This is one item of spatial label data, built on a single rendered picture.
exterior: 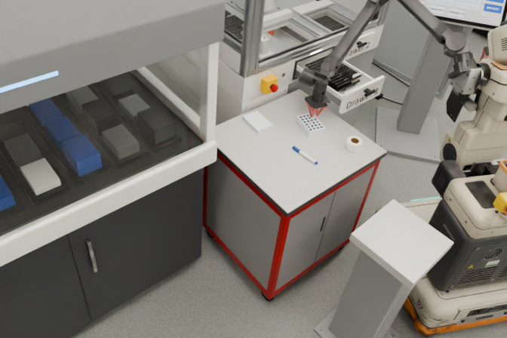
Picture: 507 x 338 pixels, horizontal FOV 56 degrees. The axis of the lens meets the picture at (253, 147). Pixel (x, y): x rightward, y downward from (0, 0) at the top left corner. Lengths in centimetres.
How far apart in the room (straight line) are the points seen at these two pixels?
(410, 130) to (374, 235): 183
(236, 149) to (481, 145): 109
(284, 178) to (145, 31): 89
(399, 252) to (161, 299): 122
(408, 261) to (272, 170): 64
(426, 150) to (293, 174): 168
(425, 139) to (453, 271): 151
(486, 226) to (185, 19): 137
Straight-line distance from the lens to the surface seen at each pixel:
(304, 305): 253
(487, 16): 313
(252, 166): 201
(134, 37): 142
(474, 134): 229
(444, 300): 243
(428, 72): 334
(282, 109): 233
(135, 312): 249
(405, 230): 194
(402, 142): 351
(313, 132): 219
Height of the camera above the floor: 217
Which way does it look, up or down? 42 degrees down
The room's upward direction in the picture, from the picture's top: 7 degrees clockwise
